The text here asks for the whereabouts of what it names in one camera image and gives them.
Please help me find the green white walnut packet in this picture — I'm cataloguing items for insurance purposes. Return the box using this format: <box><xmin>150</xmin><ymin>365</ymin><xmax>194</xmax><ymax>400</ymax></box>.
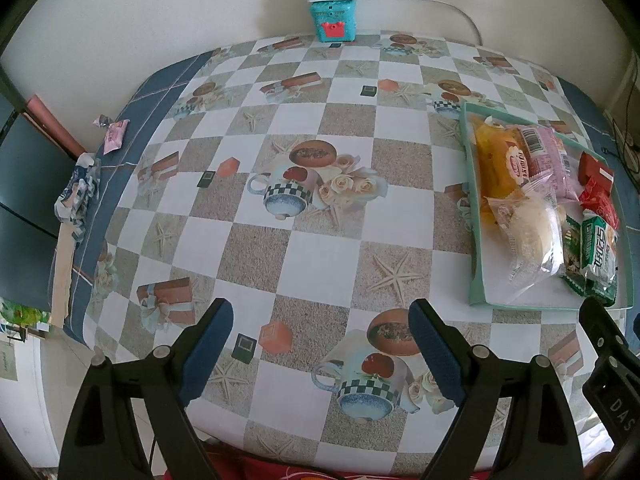
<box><xmin>561</xmin><ymin>210</ymin><xmax>618</xmax><ymax>307</ymax></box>

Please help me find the round cream bun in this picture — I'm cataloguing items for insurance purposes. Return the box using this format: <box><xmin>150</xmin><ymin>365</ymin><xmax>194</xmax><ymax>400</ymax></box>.
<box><xmin>488</xmin><ymin>190</ymin><xmax>564</xmax><ymax>300</ymax></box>

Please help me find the red nice snack packet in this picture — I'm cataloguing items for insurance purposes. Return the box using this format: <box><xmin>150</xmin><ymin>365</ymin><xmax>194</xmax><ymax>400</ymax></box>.
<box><xmin>578</xmin><ymin>178</ymin><xmax>620</xmax><ymax>230</ymax></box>

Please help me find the pink snack packet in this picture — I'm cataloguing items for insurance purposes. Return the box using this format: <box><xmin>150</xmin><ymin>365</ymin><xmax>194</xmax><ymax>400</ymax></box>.
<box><xmin>518</xmin><ymin>125</ymin><xmax>578</xmax><ymax>200</ymax></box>

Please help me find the yellow orange snack packet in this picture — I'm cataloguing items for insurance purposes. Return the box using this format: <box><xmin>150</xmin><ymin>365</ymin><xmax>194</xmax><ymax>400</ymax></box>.
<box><xmin>471</xmin><ymin>115</ymin><xmax>530</xmax><ymax>224</ymax></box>

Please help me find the red brown snack packet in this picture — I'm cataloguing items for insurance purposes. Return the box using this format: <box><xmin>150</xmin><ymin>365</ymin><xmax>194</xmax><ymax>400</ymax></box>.
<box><xmin>578</xmin><ymin>152</ymin><xmax>614</xmax><ymax>194</ymax></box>

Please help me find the teal shallow tray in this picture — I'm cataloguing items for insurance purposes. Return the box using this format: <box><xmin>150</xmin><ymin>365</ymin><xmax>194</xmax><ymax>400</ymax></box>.
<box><xmin>460</xmin><ymin>103</ymin><xmax>636</xmax><ymax>311</ymax></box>

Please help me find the crumpled blue white wrapper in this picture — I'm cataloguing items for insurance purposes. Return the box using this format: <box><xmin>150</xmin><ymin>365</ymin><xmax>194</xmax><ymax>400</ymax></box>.
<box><xmin>54</xmin><ymin>153</ymin><xmax>101</xmax><ymax>243</ymax></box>

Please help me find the dark teal cabinet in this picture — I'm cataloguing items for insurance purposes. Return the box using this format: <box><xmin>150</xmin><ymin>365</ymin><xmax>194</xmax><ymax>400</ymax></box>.
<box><xmin>0</xmin><ymin>77</ymin><xmax>74</xmax><ymax>311</ymax></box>

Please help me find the small pink candy packet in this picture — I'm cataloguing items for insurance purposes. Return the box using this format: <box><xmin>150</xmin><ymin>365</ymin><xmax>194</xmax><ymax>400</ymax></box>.
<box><xmin>93</xmin><ymin>115</ymin><xmax>130</xmax><ymax>154</ymax></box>

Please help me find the checkered tablecloth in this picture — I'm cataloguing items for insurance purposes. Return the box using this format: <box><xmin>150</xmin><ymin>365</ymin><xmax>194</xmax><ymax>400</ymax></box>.
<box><xmin>65</xmin><ymin>30</ymin><xmax>612</xmax><ymax>476</ymax></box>

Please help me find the teal toy box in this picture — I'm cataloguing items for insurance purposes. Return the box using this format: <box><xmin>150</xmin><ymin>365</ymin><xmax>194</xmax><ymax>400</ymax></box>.
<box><xmin>309</xmin><ymin>0</ymin><xmax>357</xmax><ymax>42</ymax></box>

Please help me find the black cable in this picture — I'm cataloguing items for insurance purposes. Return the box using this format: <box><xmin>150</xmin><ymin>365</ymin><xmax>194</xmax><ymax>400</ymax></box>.
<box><xmin>598</xmin><ymin>54</ymin><xmax>640</xmax><ymax>162</ymax></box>

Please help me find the white power cable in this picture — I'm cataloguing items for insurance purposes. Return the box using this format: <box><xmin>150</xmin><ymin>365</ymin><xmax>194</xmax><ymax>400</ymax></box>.
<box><xmin>372</xmin><ymin>0</ymin><xmax>484</xmax><ymax>47</ymax></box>

